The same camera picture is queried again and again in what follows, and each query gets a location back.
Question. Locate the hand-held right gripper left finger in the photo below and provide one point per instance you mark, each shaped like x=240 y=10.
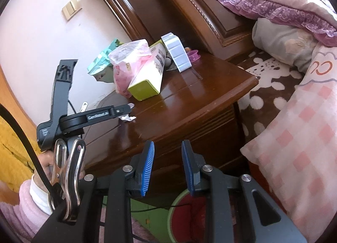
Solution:
x=147 y=169

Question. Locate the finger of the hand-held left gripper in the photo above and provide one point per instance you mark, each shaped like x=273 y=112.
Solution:
x=62 y=92
x=121 y=110

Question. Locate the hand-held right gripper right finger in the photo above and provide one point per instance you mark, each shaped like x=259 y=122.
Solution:
x=187 y=169

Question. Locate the small silver foil wrapper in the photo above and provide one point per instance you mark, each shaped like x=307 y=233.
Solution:
x=129 y=118

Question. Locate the pink plastic bag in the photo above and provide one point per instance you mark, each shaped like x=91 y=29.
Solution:
x=123 y=74

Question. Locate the green and white box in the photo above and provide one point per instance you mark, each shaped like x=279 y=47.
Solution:
x=147 y=79

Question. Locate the red bin with green rim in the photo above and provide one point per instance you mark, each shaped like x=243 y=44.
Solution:
x=189 y=222

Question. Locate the person's left forearm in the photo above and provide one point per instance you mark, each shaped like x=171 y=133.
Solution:
x=15 y=206

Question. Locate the person's left hand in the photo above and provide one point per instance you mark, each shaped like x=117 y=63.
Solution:
x=46 y=164

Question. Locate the teal plastic packet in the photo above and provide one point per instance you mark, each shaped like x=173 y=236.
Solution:
x=101 y=61

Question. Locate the yellow knitted garment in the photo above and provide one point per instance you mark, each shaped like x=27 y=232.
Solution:
x=15 y=148

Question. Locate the brown wooden nightstand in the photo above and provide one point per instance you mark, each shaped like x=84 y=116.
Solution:
x=184 y=100

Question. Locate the white small drawer box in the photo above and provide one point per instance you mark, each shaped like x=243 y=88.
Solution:
x=177 y=53

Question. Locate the small pink cup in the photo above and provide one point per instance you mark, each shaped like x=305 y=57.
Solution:
x=194 y=56

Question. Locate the brown dotted blanket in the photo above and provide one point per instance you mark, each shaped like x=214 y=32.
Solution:
x=266 y=95

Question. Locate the brown wooden headboard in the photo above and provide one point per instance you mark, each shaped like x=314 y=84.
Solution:
x=158 y=8

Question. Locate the pink checked quilt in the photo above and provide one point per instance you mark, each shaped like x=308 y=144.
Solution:
x=302 y=140

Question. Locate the grey pillow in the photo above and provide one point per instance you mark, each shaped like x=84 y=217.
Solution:
x=273 y=40

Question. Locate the purple lace pillow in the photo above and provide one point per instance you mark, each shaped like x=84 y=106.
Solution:
x=263 y=8

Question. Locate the beige wall switch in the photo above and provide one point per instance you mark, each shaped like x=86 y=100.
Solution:
x=71 y=8

